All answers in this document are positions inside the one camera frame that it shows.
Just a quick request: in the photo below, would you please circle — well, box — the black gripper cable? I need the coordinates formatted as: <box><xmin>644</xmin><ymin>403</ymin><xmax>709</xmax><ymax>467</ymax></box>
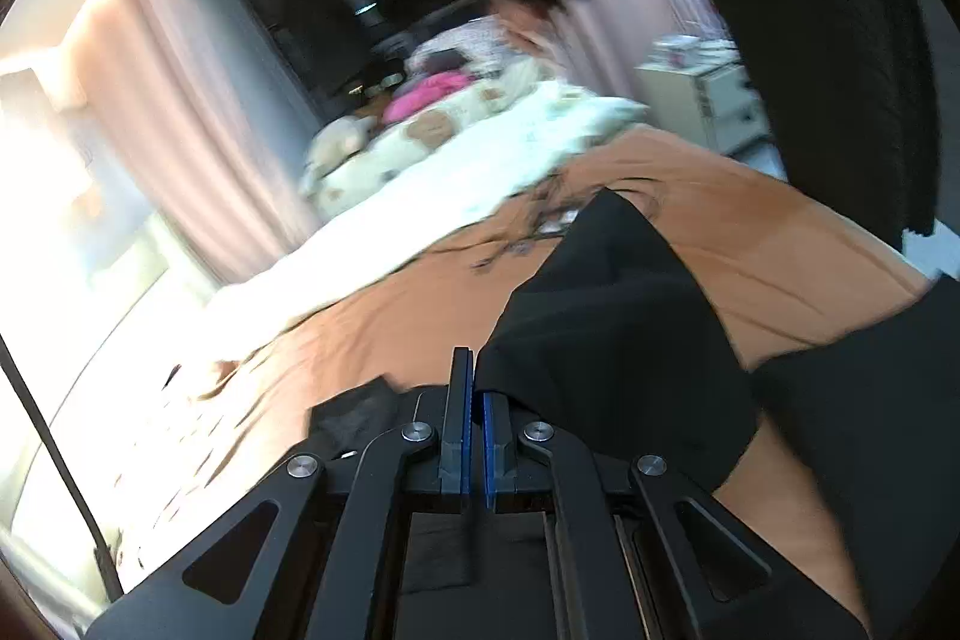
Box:
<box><xmin>0</xmin><ymin>336</ymin><xmax>125</xmax><ymax>600</ymax></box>

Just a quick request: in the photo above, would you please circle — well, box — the white nightstand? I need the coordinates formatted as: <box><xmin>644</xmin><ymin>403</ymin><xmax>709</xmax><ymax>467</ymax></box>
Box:
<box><xmin>637</xmin><ymin>36</ymin><xmax>773</xmax><ymax>154</ymax></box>

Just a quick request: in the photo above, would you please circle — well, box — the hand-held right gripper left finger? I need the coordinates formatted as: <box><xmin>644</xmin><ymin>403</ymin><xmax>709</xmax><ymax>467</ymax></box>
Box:
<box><xmin>82</xmin><ymin>347</ymin><xmax>474</xmax><ymax>640</ymax></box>

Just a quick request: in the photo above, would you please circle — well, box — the floral cloth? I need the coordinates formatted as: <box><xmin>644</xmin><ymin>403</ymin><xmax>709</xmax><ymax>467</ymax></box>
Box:
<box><xmin>409</xmin><ymin>17</ymin><xmax>518</xmax><ymax>79</ymax></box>

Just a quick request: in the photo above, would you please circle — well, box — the person's black top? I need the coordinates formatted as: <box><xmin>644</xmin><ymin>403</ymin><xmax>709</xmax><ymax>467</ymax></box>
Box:
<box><xmin>615</xmin><ymin>0</ymin><xmax>942</xmax><ymax>236</ymax></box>

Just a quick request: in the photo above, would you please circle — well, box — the cream plush toy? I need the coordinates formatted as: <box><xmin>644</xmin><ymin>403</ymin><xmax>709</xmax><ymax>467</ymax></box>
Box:
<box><xmin>300</xmin><ymin>119</ymin><xmax>370</xmax><ymax>191</ymax></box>

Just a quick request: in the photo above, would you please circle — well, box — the white quilt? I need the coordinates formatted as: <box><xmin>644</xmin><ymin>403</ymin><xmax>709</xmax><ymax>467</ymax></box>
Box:
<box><xmin>202</xmin><ymin>81</ymin><xmax>653</xmax><ymax>326</ymax></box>

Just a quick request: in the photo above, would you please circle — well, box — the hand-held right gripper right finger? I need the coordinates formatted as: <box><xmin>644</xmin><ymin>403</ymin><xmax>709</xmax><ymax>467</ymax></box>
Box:
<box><xmin>483</xmin><ymin>391</ymin><xmax>871</xmax><ymax>640</ymax></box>

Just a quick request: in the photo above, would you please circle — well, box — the pink plush cushion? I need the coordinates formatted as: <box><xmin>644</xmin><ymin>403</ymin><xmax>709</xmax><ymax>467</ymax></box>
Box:
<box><xmin>382</xmin><ymin>70</ymin><xmax>467</xmax><ymax>124</ymax></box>

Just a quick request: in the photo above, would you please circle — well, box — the black garment with small logo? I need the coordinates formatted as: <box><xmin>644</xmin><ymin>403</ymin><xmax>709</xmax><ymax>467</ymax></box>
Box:
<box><xmin>311</xmin><ymin>186</ymin><xmax>960</xmax><ymax>640</ymax></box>

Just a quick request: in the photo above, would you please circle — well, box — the black earphone cable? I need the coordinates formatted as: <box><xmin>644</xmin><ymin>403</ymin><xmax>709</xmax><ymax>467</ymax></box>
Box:
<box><xmin>469</xmin><ymin>175</ymin><xmax>661</xmax><ymax>270</ymax></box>

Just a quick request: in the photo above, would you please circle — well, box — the bear print cushion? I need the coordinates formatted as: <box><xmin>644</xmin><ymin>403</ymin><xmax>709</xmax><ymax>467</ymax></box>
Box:
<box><xmin>315</xmin><ymin>77</ymin><xmax>556</xmax><ymax>206</ymax></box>

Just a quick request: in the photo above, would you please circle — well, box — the orange blanket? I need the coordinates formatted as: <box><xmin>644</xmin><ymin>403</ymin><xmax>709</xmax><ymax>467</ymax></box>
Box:
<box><xmin>112</xmin><ymin>126</ymin><xmax>938</xmax><ymax>640</ymax></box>

